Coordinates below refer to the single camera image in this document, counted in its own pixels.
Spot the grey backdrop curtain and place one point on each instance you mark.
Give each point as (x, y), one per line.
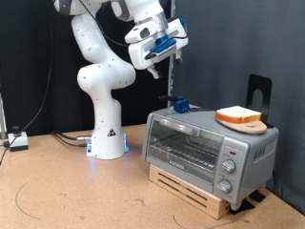
(228, 47)

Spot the white bread slice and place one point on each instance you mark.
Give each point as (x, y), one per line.
(238, 113)

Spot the silver toaster oven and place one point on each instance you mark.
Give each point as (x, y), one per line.
(263, 152)

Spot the slatted wooden block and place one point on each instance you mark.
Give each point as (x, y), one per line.
(219, 210)

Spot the vertical metal pole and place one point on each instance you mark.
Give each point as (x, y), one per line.
(171, 82)

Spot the black foam pad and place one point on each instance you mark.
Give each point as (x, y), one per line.
(257, 195)
(241, 206)

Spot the metal oven rack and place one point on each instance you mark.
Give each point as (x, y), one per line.
(190, 152)

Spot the small wooden cutting board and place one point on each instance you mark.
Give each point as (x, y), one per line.
(251, 129)

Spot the metal frame post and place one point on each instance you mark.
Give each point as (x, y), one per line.
(2, 117)

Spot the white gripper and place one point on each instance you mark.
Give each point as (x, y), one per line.
(139, 57)

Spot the silver oven knob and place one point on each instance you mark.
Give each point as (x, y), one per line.
(224, 186)
(228, 166)

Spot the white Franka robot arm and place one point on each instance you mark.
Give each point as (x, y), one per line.
(105, 120)

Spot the black metal bookend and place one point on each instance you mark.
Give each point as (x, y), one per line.
(267, 95)

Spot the black backdrop curtain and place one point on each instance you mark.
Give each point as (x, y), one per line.
(25, 63)

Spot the white box with black button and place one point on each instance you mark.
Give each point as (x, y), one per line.
(19, 141)

